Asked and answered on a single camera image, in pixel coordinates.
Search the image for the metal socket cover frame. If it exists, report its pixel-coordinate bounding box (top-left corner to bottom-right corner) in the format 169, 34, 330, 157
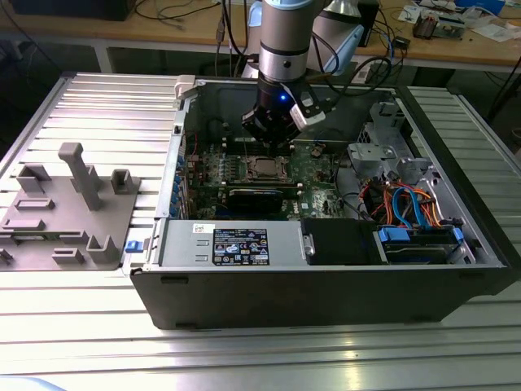
243, 156, 290, 180

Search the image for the black drive bay cover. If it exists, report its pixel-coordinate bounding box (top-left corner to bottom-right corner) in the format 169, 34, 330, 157
303, 217, 379, 266

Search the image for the finned cpu cooler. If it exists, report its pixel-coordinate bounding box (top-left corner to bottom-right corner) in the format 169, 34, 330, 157
413, 11, 440, 41

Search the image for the pale grey case latch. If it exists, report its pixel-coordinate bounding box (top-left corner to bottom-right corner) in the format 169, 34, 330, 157
173, 74, 198, 101

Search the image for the black graphics card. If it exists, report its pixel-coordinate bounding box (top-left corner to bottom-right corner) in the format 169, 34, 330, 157
222, 181, 301, 216

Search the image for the pale blue teach pendant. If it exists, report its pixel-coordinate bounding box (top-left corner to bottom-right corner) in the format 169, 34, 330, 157
323, 24, 365, 77

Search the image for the green motherboard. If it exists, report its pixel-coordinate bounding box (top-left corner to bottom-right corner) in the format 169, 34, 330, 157
185, 138, 347, 219

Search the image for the wooden desk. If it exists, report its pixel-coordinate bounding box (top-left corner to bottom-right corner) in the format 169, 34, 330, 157
0, 0, 521, 74

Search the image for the black upright box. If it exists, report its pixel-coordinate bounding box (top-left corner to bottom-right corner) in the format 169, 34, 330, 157
360, 0, 383, 48

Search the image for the silver power supply unit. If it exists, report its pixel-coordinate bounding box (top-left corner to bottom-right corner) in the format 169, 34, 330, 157
155, 218, 307, 269

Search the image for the white printed leaflet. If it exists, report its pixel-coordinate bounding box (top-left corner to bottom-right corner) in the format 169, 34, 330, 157
396, 3, 424, 24

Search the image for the black open pc case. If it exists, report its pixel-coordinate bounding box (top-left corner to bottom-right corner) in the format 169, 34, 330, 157
129, 75, 521, 331

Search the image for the grey metal device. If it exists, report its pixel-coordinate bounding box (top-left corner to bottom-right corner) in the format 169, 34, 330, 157
437, 15, 467, 41

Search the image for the hard disk in blue carrier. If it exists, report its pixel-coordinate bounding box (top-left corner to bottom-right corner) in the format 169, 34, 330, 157
373, 225, 466, 266

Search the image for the black equipment case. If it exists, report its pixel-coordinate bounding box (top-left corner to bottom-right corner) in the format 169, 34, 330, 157
7, 0, 131, 22

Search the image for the blue cardboard box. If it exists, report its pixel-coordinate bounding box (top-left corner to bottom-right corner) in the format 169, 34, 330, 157
454, 0, 506, 14

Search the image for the white paper sheet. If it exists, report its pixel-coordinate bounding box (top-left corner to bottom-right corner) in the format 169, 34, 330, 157
478, 23, 516, 42

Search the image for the grey plastic parts rack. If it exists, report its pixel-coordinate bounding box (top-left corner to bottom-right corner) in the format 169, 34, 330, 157
0, 141, 142, 273

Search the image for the pale blue object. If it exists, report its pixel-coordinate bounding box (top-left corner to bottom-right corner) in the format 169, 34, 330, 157
0, 376, 68, 391

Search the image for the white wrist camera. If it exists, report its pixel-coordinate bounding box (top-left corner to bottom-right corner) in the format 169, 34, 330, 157
284, 82, 327, 132

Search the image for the black camera cable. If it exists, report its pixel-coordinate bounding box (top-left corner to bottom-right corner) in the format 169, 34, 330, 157
321, 55, 394, 115

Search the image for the silver metal bracket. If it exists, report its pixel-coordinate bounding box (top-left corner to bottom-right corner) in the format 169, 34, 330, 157
347, 141, 399, 175

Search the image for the blue flat data wire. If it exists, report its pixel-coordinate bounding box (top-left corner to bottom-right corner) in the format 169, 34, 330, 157
391, 182, 427, 231

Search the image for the orange wire bundle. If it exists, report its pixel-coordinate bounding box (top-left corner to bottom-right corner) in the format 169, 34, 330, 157
361, 178, 443, 229

